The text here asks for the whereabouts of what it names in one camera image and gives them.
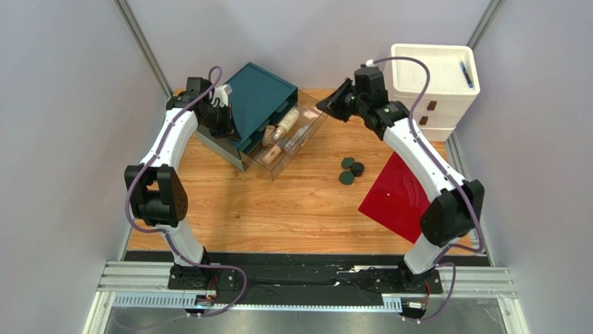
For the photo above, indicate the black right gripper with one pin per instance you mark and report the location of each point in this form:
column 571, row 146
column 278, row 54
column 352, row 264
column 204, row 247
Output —
column 344, row 98

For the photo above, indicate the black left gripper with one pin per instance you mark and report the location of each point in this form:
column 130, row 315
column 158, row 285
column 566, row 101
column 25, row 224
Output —
column 230, row 130

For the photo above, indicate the clear glass foundation bottle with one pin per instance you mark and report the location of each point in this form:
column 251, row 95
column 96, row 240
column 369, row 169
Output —
column 295, row 137

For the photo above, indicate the beige foundation bottle black cap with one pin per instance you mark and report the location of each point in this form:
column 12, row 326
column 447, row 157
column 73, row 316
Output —
column 268, row 138

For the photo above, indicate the cream white pump bottle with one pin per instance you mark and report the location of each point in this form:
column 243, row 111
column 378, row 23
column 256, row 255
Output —
column 285, row 125

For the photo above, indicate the clear drawer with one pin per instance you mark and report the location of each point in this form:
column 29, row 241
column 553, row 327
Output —
column 309, row 115

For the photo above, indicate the beige tube grey cap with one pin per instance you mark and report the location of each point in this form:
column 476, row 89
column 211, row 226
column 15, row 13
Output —
column 274, row 154

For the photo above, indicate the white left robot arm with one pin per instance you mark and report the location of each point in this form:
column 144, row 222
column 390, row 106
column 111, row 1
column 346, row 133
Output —
column 156, row 202

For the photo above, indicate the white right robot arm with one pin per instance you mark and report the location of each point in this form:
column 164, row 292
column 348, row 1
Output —
column 455, row 203

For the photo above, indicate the teal drawer organizer box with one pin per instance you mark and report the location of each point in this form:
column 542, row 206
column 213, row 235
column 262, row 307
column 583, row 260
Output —
column 259, row 98

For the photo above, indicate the green round compact upper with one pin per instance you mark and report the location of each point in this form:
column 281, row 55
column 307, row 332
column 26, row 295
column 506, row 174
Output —
column 347, row 162

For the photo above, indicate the green round compact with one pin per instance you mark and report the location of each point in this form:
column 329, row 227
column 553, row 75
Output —
column 346, row 178
column 347, row 162

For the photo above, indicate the black round jar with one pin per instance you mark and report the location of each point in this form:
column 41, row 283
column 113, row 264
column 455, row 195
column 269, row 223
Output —
column 357, row 169

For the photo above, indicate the green round compact lower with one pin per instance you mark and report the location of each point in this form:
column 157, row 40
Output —
column 346, row 178

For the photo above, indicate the white three-drawer cabinet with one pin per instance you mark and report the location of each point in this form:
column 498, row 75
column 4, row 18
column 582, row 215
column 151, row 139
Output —
column 448, row 96

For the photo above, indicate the blue pen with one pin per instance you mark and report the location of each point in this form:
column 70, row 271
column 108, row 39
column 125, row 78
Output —
column 466, row 74

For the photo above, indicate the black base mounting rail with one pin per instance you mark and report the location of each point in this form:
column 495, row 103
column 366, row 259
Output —
column 303, row 279

